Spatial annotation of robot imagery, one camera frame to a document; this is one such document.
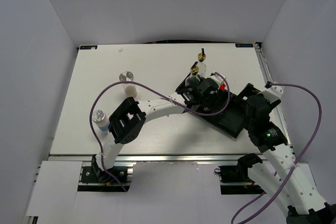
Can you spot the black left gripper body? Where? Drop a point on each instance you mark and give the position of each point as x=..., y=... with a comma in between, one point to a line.
x=210, y=102

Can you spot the aluminium rail edge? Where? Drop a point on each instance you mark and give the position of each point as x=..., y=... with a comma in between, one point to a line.
x=279, y=116
x=152, y=158

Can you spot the oil bottle gold black spout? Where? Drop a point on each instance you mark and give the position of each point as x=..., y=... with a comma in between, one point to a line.
x=193, y=79

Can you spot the sauce jar with red lid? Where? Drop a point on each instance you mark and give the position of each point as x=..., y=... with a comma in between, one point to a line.
x=222, y=87

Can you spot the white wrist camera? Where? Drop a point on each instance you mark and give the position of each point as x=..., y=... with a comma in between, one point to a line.
x=219, y=79
x=272, y=93

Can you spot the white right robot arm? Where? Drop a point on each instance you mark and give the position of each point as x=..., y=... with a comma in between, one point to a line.
x=289, y=188

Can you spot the black compartment tray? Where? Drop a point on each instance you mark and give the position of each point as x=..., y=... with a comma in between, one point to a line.
x=229, y=115

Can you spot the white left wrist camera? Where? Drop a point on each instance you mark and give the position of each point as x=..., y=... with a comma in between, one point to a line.
x=219, y=79

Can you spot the black logo sticker left corner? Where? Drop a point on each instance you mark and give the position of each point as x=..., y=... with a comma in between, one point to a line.
x=88, y=47

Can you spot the black logo sticker corner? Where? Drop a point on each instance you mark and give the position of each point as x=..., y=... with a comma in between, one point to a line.
x=88, y=47
x=244, y=45

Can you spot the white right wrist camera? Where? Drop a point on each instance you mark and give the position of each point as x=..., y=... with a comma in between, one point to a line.
x=272, y=93

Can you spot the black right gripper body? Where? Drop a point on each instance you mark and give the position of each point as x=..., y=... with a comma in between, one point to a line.
x=272, y=105

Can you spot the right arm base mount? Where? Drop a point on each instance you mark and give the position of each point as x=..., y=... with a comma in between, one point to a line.
x=234, y=179

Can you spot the black logo sticker right corner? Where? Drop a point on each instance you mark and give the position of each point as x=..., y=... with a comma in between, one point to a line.
x=244, y=45

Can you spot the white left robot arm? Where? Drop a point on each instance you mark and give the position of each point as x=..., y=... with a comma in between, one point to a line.
x=126, y=122

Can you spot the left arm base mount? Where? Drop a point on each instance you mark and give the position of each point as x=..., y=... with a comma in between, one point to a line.
x=93, y=179

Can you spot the clear jar with silver lid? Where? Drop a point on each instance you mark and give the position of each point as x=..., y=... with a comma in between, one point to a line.
x=126, y=78

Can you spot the aluminium rail right edge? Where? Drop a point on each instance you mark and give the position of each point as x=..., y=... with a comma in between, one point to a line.
x=279, y=116

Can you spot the aluminium rail front edge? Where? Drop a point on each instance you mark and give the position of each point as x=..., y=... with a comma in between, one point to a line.
x=152, y=158

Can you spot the white bottle with blue label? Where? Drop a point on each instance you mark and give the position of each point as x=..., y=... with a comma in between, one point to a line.
x=100, y=119

